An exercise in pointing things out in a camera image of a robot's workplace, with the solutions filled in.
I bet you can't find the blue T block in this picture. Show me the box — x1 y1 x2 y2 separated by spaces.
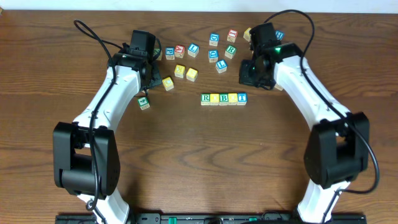
237 93 248 105

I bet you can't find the yellow O block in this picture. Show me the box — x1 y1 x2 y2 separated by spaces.
210 93 220 106
228 93 238 105

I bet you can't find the green B block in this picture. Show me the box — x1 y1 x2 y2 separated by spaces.
219 93 229 106

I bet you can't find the green r block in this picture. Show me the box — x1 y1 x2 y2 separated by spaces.
224 45 237 59
200 93 210 106

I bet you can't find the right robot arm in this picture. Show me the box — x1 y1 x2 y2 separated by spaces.
239 23 369 223

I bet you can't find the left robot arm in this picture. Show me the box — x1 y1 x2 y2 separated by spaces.
53 30 160 223

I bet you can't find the green Z block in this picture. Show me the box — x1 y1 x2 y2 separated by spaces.
154 48 162 60

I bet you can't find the green J block right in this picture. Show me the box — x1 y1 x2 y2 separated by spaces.
274 83 284 91

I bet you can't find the blue P block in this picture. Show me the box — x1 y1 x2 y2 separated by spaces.
165 47 175 60

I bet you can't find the yellow block top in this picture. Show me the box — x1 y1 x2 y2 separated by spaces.
243 27 251 42

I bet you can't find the blue L block centre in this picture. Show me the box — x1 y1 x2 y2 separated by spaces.
215 59 228 73

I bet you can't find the blue l block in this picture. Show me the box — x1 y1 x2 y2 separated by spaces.
215 59 228 73
187 43 200 57

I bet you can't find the yellow C block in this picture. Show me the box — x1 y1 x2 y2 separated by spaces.
162 77 174 91

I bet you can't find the red A block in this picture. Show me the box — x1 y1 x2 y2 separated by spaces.
174 45 185 58

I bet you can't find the blue H block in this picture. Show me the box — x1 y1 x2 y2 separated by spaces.
275 30 284 40

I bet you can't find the yellow K block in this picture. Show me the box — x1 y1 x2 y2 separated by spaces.
174 65 185 78

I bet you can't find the red I block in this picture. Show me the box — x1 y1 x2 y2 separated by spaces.
227 29 238 43

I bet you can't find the green 4 block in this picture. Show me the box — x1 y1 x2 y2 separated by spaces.
137 96 150 110

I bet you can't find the blue D block lower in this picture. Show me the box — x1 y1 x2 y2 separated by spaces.
208 50 219 63

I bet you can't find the blue d block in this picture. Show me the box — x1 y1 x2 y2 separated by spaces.
209 33 220 47
208 50 219 63

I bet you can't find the blue L block upper left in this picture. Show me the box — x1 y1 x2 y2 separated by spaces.
187 43 200 57

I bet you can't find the yellow S block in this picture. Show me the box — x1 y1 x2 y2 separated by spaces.
186 68 198 82

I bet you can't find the blue D block upper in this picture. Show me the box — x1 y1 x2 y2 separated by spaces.
209 33 220 47

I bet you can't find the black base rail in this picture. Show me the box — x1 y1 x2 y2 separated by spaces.
55 212 367 224

